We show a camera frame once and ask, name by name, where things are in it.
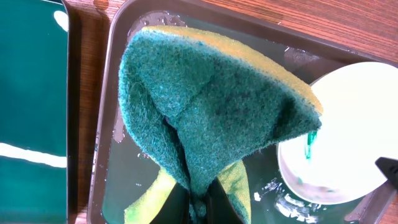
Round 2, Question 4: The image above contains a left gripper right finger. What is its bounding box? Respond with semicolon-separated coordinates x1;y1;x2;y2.
206;179;243;224

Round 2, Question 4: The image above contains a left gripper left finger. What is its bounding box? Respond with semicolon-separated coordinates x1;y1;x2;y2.
152;184;190;224

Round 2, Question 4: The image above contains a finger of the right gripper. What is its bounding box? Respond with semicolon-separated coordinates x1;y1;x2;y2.
375;157;398;190

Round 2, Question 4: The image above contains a white plate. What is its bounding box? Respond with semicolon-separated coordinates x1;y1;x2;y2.
277;62;397;205

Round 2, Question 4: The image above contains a green yellow scrub sponge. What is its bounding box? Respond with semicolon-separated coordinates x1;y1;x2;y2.
118;26;323;223

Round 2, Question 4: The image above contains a dark brown serving tray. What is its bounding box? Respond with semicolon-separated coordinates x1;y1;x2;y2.
88;1;396;223

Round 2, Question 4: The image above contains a black water basin tray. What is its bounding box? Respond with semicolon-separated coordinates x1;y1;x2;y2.
1;0;68;223

